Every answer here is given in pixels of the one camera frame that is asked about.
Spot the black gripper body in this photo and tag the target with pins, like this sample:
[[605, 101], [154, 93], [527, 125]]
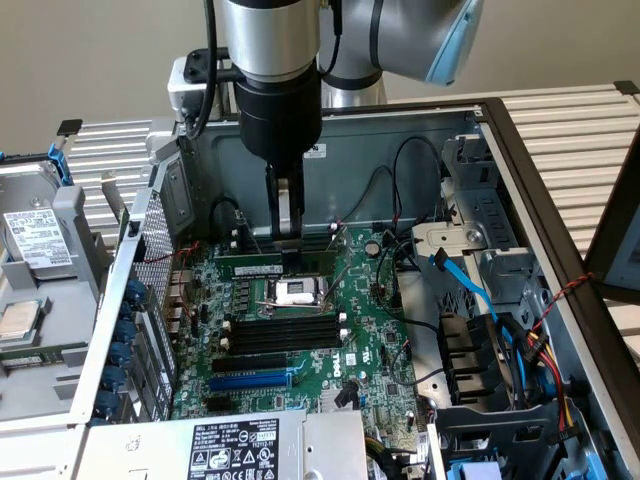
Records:
[[280, 120]]

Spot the green RAM stick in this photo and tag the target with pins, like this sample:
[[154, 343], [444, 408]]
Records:
[[250, 267], [30, 353]]

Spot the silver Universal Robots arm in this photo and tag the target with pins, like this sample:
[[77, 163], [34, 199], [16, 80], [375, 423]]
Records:
[[350, 45]]

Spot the black RAM slot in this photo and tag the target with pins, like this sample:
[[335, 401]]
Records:
[[285, 332], [285, 323]]

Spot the CPU socket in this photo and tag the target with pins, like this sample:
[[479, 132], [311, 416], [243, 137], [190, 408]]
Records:
[[296, 291]]

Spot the round coin battery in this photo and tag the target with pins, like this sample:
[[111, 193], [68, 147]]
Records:
[[371, 247]]

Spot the green motherboard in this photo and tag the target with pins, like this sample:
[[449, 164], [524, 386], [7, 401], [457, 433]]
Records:
[[365, 320]]

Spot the long black expansion slot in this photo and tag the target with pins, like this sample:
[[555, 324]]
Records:
[[250, 362]]

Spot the blue expansion slot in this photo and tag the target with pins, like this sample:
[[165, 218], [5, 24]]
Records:
[[250, 381]]

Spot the short black expansion slot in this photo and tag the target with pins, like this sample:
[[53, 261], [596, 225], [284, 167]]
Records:
[[221, 405]]

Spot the blue card retention clips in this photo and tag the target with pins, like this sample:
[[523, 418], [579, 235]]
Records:
[[120, 345]]

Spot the blue disk carrier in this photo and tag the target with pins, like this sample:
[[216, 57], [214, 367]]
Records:
[[61, 167]]

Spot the metal disk bay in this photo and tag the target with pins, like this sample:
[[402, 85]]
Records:
[[500, 235]]

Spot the silver hard disk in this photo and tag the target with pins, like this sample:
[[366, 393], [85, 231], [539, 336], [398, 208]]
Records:
[[35, 230]]

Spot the gray parts rack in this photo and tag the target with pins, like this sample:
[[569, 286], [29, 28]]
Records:
[[60, 320]]

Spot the black plastic fan shroud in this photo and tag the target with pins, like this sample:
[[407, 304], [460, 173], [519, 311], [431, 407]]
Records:
[[470, 355]]

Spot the open PC case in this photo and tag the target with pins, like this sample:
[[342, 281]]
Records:
[[540, 210]]

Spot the silver power supply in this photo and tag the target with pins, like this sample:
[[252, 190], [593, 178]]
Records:
[[150, 450]]

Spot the CPU chip with silver lid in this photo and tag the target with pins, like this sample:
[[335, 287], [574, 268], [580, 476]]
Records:
[[17, 322]]

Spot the black framed panel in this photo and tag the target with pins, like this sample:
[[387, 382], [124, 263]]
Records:
[[615, 220]]

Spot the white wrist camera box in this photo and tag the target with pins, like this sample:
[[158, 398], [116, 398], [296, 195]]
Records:
[[187, 95]]

